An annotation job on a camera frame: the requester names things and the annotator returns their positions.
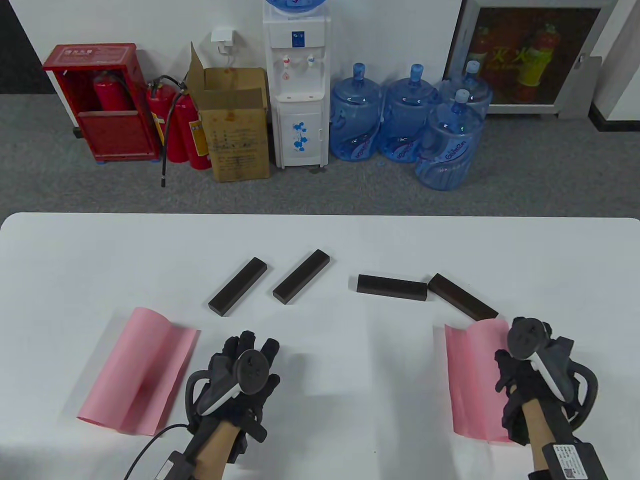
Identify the person's right hand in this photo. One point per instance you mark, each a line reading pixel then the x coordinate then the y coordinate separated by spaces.
pixel 510 372

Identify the dark brown block paperweight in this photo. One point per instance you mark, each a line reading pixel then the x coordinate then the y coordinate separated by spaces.
pixel 301 276
pixel 460 296
pixel 392 287
pixel 237 286

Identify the person's right forearm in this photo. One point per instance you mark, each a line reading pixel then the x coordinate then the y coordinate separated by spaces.
pixel 535 430

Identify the blue water jug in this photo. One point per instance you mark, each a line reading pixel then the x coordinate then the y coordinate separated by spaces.
pixel 477 92
pixel 405 125
pixel 447 150
pixel 355 125

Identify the white water dispenser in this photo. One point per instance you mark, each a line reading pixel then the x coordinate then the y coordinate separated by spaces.
pixel 300 135

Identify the pink paper sheet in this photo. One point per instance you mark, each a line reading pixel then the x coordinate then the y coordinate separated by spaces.
pixel 470 380
pixel 135 370

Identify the black wrist module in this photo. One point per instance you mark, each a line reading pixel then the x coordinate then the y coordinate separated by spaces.
pixel 575 457
pixel 172 467

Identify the person's left hand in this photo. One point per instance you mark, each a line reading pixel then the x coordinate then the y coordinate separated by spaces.
pixel 230 350

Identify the white wall socket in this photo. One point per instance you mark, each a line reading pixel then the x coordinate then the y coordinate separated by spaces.
pixel 222 37

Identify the open cardboard box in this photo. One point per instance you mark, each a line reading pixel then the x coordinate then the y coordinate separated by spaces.
pixel 237 145

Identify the red fire extinguisher cabinet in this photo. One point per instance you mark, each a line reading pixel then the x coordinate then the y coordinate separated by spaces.
pixel 115 135

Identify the black left wrist module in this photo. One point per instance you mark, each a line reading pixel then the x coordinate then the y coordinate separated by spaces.
pixel 172 467

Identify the black and white left controller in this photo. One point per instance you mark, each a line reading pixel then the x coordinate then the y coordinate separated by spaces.
pixel 252 372

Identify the person's left forearm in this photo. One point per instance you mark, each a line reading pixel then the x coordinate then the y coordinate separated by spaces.
pixel 212 450

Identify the glass door wall cabinet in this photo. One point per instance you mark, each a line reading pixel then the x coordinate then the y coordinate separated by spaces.
pixel 530 60

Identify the black and white right controller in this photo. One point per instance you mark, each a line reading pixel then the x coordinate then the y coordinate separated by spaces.
pixel 525 337

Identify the blue dispenser water bottle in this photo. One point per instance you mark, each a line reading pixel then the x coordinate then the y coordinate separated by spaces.
pixel 295 5

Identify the black right wrist module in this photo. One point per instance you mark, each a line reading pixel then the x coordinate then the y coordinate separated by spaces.
pixel 575 457

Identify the black and white controller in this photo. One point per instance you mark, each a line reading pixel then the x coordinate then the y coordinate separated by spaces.
pixel 525 337
pixel 252 372

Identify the red fire extinguisher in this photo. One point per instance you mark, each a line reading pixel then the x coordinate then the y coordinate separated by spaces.
pixel 172 145
pixel 112 95
pixel 197 145

